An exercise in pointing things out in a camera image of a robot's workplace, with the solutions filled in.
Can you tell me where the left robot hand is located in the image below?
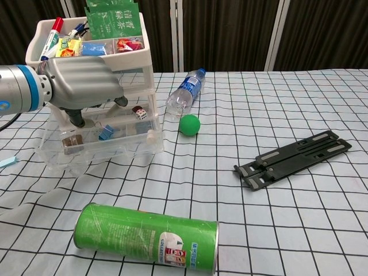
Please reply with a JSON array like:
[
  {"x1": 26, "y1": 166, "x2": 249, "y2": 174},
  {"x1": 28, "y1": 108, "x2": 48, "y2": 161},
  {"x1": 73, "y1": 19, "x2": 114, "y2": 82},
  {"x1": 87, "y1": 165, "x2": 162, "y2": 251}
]
[{"x1": 39, "y1": 55, "x2": 129, "y2": 129}]

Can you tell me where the white plastic drawer organizer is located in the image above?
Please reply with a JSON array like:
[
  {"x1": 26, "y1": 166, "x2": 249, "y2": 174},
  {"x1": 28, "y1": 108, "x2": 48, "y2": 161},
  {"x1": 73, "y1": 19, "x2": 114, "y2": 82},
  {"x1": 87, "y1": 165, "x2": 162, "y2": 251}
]
[{"x1": 25, "y1": 13, "x2": 164, "y2": 156}]

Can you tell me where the yellow lion candy packet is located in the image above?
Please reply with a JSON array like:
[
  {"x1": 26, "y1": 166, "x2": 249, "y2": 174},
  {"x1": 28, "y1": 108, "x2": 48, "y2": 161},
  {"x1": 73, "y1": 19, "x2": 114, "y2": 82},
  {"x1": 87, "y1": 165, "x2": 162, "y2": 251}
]
[{"x1": 56, "y1": 41, "x2": 83, "y2": 58}]

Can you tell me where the blue wrapped packet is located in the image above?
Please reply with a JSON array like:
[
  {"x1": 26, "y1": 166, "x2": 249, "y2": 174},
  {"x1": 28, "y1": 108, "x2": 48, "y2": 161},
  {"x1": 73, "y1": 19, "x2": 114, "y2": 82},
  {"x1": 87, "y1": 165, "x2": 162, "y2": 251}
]
[{"x1": 81, "y1": 42, "x2": 109, "y2": 56}]

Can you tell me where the blue cap whiteboard marker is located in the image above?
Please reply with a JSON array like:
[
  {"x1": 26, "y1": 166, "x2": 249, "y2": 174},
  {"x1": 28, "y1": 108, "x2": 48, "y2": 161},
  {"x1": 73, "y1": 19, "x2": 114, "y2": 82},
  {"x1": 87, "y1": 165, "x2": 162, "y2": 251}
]
[{"x1": 71, "y1": 22, "x2": 89, "y2": 37}]

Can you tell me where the red cap whiteboard marker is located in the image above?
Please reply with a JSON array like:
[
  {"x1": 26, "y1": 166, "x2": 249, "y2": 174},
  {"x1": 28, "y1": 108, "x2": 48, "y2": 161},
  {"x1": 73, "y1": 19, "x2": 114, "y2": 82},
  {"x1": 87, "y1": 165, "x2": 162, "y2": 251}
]
[{"x1": 40, "y1": 17, "x2": 64, "y2": 62}]

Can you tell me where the red lion candy packet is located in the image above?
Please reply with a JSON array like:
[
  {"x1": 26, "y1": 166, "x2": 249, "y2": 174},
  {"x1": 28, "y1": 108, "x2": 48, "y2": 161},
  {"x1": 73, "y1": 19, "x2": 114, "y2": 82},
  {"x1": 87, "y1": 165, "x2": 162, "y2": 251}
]
[{"x1": 116, "y1": 37, "x2": 143, "y2": 52}]

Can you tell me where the brown block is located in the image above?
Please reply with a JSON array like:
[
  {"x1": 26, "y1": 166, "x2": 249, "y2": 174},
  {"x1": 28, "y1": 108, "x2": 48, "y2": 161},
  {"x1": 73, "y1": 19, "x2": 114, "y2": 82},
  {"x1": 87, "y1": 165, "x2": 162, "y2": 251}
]
[{"x1": 62, "y1": 135, "x2": 84, "y2": 155}]

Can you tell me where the green tea packet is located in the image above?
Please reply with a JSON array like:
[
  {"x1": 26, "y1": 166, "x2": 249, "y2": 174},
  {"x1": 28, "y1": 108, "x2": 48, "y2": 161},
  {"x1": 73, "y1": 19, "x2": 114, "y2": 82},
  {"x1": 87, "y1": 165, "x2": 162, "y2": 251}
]
[
  {"x1": 86, "y1": 8, "x2": 143, "y2": 41},
  {"x1": 85, "y1": 0, "x2": 139, "y2": 14}
]

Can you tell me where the clear water bottle blue label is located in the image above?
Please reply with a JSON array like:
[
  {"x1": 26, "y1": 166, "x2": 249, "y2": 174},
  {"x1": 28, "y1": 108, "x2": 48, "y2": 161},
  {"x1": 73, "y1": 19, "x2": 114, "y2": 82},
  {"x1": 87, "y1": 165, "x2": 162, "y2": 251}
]
[{"x1": 166, "y1": 68, "x2": 207, "y2": 124}]

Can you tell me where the light blue stick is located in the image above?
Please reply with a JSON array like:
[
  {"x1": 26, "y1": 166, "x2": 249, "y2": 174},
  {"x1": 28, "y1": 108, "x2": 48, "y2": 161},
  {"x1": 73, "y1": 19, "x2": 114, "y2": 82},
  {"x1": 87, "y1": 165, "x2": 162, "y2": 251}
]
[{"x1": 0, "y1": 156, "x2": 18, "y2": 168}]

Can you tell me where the green foam ball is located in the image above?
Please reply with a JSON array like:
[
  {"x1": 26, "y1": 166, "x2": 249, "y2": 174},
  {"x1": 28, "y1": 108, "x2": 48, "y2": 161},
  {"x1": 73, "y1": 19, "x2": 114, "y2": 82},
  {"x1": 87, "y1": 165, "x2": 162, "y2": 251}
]
[{"x1": 179, "y1": 114, "x2": 201, "y2": 136}]

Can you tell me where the dark folding screen partition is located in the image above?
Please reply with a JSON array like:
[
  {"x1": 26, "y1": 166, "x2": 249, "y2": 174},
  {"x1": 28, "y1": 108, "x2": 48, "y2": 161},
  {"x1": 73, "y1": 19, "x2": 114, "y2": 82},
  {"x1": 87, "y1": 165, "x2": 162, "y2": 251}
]
[{"x1": 0, "y1": 0, "x2": 368, "y2": 83}]

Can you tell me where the white grid tablecloth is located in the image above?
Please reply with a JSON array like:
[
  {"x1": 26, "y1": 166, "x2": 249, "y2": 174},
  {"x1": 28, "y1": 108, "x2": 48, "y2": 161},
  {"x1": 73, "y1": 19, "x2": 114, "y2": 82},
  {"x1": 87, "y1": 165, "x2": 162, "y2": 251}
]
[{"x1": 0, "y1": 68, "x2": 368, "y2": 276}]

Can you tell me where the green chip can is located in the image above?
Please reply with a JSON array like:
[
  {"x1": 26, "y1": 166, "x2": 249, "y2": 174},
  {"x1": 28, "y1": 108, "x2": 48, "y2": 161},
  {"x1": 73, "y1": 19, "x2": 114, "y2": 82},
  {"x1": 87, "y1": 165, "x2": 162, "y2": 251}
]
[{"x1": 72, "y1": 202, "x2": 220, "y2": 273}]

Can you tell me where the black folding laptop stand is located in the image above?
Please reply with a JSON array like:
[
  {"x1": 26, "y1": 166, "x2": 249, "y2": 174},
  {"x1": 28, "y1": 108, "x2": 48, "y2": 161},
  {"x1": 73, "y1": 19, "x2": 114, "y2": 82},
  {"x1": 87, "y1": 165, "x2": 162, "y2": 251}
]
[{"x1": 233, "y1": 129, "x2": 353, "y2": 192}]

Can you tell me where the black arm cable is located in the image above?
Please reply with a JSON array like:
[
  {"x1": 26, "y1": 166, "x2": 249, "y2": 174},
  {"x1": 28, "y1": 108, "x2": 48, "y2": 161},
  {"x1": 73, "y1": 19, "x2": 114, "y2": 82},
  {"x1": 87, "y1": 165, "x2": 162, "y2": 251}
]
[{"x1": 0, "y1": 113, "x2": 21, "y2": 132}]

